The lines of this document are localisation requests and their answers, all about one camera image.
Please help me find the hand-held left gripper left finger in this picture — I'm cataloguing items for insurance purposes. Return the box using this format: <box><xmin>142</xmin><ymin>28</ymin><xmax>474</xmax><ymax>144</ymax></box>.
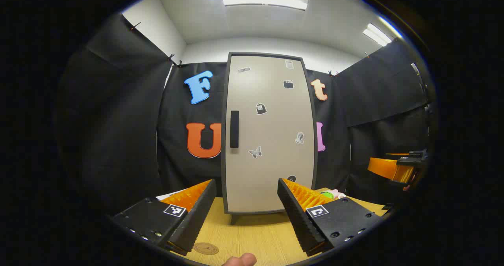
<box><xmin>111</xmin><ymin>179</ymin><xmax>217</xmax><ymax>257</ymax></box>

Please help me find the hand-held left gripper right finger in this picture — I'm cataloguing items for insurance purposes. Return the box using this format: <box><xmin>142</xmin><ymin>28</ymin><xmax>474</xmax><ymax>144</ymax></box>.
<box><xmin>277</xmin><ymin>178</ymin><xmax>382</xmax><ymax>257</ymax></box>

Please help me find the round wooden coaster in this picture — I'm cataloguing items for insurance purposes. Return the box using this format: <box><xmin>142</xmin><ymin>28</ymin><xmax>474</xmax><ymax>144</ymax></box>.
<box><xmin>193</xmin><ymin>242</ymin><xmax>219</xmax><ymax>255</ymax></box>

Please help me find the beige cabinet door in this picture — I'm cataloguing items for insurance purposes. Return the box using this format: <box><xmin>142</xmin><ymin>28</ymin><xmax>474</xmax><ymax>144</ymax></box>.
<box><xmin>226</xmin><ymin>55</ymin><xmax>316</xmax><ymax>214</ymax></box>

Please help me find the pink and green plush toy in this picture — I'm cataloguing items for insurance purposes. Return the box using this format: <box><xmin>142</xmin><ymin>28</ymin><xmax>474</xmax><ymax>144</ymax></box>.
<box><xmin>320</xmin><ymin>189</ymin><xmax>347</xmax><ymax>201</ymax></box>

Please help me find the black backdrop cloth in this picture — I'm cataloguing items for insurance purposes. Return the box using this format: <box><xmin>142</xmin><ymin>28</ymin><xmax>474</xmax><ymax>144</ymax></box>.
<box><xmin>55</xmin><ymin>12</ymin><xmax>435</xmax><ymax>215</ymax></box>

